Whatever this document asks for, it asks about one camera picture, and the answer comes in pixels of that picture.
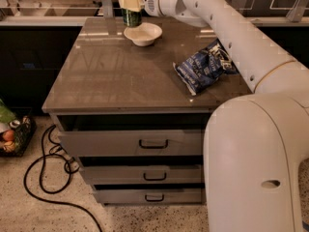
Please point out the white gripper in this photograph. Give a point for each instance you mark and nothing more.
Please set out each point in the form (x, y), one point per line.
(149, 0)

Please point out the green soda can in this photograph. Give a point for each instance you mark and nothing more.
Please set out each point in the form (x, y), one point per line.
(131, 18)

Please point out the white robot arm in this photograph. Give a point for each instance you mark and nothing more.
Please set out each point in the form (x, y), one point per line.
(254, 144)

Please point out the white paper bowl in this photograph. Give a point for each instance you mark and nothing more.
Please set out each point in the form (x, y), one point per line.
(144, 34)

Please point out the blue chip bag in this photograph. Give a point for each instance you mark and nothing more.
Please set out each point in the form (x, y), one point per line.
(204, 67)

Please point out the grey drawer cabinet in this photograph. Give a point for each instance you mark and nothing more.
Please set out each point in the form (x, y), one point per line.
(106, 73)

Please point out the top grey drawer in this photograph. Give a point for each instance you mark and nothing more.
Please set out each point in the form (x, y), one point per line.
(117, 135)

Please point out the grey drawer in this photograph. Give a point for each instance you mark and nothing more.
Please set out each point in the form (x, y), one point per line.
(142, 170)
(117, 135)
(150, 194)

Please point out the green bag in basket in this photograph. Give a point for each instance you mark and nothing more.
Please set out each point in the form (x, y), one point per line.
(6, 115)

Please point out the middle grey drawer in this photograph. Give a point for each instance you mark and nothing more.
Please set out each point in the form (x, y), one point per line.
(142, 170)

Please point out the orange fruit in basket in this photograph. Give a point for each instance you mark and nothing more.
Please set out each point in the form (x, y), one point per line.
(8, 135)

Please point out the bottom grey drawer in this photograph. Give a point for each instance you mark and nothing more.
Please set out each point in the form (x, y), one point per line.
(150, 194)

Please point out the black wire fruit basket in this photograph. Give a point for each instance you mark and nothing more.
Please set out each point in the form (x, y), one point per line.
(23, 131)

